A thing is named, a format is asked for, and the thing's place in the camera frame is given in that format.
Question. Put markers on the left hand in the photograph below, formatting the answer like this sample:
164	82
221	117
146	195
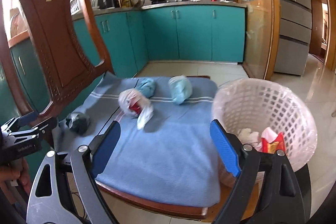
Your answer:
8	173

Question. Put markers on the blue towel on chair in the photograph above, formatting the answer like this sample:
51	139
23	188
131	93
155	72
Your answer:
172	160

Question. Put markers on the brown wooden chair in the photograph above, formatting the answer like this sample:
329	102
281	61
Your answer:
64	190

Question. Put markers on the red snack packet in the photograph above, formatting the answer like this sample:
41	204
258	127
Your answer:
271	141

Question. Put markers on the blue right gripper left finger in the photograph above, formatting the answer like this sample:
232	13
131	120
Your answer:
103	146

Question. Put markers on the glass sliding door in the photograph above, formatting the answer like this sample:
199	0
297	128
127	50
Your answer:
262	36

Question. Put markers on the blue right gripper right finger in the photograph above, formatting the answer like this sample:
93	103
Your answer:
225	149

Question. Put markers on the grey refrigerator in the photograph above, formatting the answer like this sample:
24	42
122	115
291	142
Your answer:
294	37

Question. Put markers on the dark green crumpled bag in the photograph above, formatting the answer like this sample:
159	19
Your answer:
78	122

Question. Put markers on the black air fryer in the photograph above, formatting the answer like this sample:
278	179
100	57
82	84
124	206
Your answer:
105	4

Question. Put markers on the white bag with red item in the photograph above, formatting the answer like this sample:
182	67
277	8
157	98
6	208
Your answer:
134	104

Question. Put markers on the white tissue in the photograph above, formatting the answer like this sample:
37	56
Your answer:
247	136

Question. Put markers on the teal lower kitchen cabinets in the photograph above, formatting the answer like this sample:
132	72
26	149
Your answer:
133	38

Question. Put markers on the light blue bagged cloth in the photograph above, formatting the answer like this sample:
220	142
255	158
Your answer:
181	89

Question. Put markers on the blue waffle cloth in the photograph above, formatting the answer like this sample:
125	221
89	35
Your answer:
146	87

